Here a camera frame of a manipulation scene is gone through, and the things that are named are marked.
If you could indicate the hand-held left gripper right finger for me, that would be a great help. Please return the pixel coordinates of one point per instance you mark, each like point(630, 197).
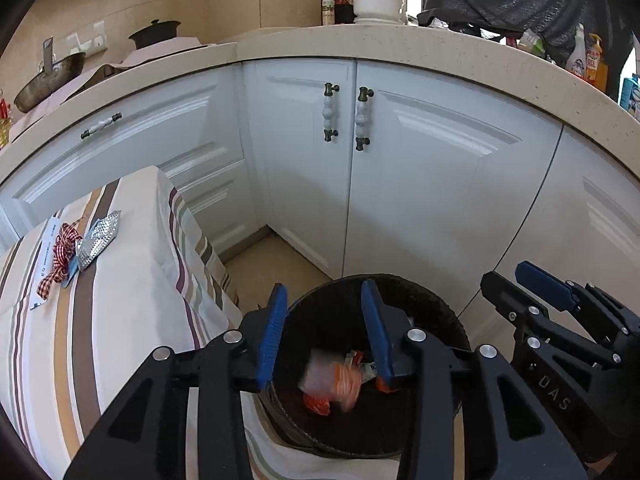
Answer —
point(375, 330)

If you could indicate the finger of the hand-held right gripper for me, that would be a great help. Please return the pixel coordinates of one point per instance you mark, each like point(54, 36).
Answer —
point(542, 280)
point(505, 295)

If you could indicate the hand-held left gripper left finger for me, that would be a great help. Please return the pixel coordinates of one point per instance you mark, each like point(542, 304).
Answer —
point(272, 335)

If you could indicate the black round trash bin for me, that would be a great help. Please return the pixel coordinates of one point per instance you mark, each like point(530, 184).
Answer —
point(325, 320)

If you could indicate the orange snack wrapper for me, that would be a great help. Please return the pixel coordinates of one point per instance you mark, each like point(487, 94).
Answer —
point(342, 380)

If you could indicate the white cabinet door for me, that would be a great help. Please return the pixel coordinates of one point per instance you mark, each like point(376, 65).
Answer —
point(440, 185)
point(590, 220)
point(300, 160)

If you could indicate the silver blister pack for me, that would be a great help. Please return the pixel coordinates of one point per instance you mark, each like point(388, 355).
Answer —
point(98, 239)

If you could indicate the blue carton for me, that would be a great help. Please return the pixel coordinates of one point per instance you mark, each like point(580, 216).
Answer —
point(631, 97)

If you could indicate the orange detergent bottle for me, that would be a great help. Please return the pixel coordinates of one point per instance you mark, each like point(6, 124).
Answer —
point(596, 62)

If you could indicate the red checked ribbon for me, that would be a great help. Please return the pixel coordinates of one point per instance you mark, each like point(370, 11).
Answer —
point(62, 251)

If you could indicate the white wide drawer front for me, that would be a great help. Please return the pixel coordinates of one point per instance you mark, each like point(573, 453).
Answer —
point(125, 150)

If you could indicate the beige kitchen countertop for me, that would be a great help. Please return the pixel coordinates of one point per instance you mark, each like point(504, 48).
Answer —
point(400, 42)

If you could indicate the pale stove cover cloth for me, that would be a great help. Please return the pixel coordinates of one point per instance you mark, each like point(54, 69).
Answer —
point(90, 77)
point(165, 50)

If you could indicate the white stacked bowls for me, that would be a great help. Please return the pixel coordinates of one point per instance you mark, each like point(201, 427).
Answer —
point(377, 4)

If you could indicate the black lidded pot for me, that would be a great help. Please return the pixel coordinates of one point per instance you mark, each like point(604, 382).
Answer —
point(155, 35)

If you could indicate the dark glass bottle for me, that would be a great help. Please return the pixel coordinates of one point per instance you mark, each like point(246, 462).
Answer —
point(328, 5)

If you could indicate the red packets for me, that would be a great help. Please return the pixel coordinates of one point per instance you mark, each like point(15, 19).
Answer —
point(342, 0)

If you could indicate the steel wok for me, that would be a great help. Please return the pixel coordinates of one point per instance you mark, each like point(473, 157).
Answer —
point(47, 85)

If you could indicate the white wall switch panel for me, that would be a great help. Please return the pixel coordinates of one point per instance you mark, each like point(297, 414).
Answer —
point(87, 37)

